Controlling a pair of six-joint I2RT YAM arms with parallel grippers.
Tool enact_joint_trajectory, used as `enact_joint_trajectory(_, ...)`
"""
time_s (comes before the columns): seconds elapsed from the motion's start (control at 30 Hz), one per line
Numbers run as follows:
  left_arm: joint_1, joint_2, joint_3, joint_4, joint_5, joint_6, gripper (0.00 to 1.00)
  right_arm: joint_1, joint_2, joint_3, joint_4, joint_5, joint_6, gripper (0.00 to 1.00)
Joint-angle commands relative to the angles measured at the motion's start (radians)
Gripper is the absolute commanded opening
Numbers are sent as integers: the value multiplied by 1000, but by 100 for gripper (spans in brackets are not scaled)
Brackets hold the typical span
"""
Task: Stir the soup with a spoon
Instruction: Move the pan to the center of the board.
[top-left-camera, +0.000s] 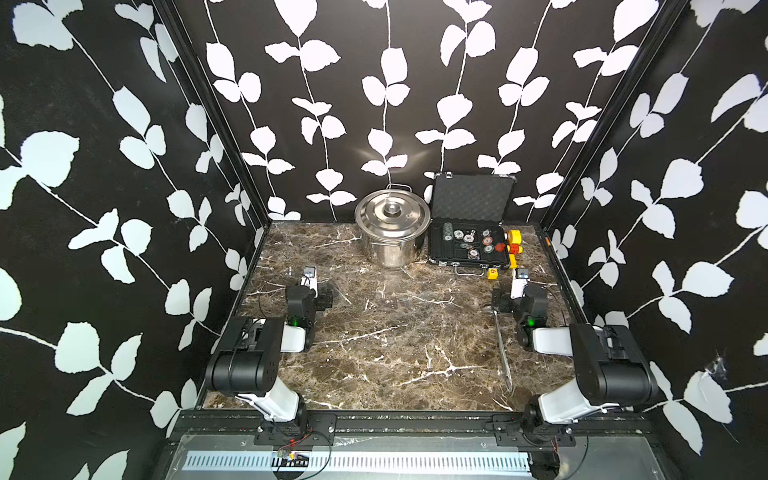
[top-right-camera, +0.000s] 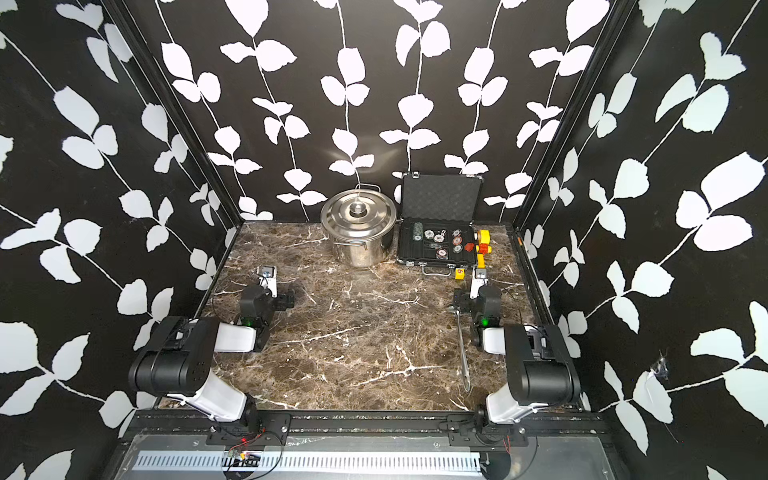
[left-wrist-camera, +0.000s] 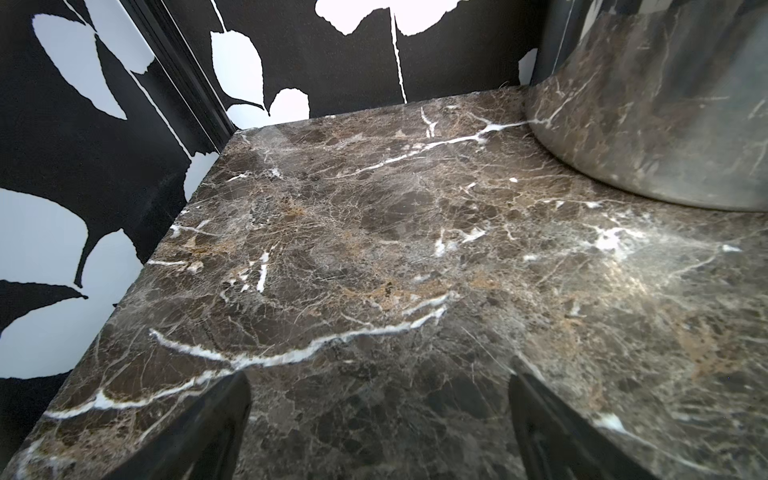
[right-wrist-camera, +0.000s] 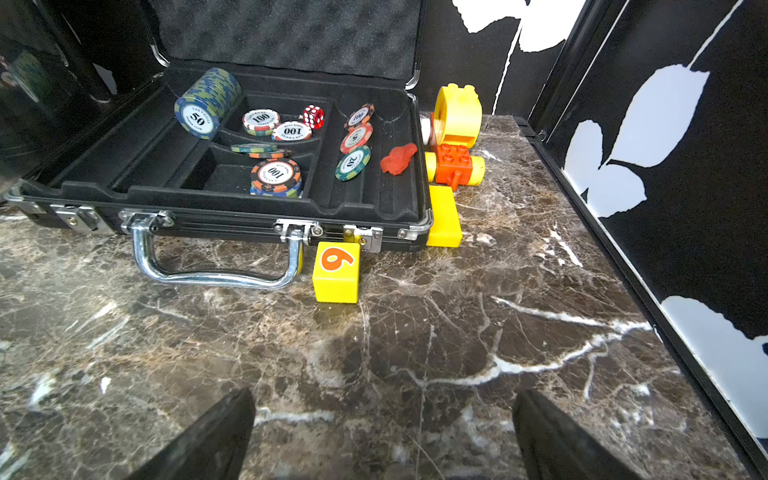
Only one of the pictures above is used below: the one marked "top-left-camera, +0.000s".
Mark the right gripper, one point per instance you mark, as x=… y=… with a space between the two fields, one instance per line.
x=501 y=300

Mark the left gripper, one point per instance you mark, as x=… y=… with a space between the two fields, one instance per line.
x=324 y=297

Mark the long steel spoon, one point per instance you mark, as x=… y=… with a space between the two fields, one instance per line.
x=506 y=372

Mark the stainless steel pot lid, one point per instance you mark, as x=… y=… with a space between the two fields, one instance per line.
x=392 y=214

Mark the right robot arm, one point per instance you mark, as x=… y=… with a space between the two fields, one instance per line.
x=610 y=372

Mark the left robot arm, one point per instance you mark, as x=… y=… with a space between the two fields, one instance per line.
x=245 y=363

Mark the yellow red toy block figure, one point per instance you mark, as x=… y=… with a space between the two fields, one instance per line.
x=514 y=247

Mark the black poker chip case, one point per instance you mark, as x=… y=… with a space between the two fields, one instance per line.
x=476 y=206

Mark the blue green chip stack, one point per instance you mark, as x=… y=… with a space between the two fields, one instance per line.
x=448 y=232

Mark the perforated metal rail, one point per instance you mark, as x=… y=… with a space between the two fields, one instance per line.
x=458 y=463

